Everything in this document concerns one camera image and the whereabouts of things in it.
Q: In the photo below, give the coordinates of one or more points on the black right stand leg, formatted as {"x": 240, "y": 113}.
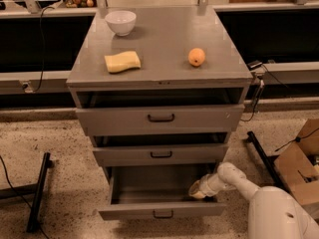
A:
{"x": 267, "y": 160}

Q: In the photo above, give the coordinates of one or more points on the black stand leg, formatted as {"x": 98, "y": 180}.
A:
{"x": 267, "y": 160}
{"x": 31, "y": 194}

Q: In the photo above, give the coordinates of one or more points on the small black device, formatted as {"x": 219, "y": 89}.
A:
{"x": 254, "y": 65}

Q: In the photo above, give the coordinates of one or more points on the grey bottom drawer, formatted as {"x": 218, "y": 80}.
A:
{"x": 158, "y": 192}

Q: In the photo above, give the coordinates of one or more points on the orange fruit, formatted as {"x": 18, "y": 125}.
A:
{"x": 196, "y": 57}

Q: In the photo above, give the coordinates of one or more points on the grey middle drawer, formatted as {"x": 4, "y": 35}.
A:
{"x": 160, "y": 154}

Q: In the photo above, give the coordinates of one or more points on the grey top drawer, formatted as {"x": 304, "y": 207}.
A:
{"x": 159, "y": 120}

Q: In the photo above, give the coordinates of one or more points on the yellow sponge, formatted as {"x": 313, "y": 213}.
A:
{"x": 122, "y": 61}

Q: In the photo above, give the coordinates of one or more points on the black left stand leg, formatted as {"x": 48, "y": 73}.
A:
{"x": 31, "y": 194}

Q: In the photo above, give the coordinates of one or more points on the cardboard box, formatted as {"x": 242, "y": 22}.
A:
{"x": 297, "y": 170}

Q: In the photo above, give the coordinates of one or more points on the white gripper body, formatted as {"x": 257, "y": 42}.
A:
{"x": 206, "y": 187}

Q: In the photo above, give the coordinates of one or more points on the white bowl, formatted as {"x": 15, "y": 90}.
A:
{"x": 121, "y": 22}

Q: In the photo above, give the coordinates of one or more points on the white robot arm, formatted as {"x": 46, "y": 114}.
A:
{"x": 272, "y": 212}

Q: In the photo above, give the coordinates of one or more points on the grey drawer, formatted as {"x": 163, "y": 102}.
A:
{"x": 158, "y": 192}
{"x": 159, "y": 120}
{"x": 160, "y": 154}

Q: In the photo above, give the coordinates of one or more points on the grey drawer cabinet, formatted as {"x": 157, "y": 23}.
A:
{"x": 162, "y": 39}

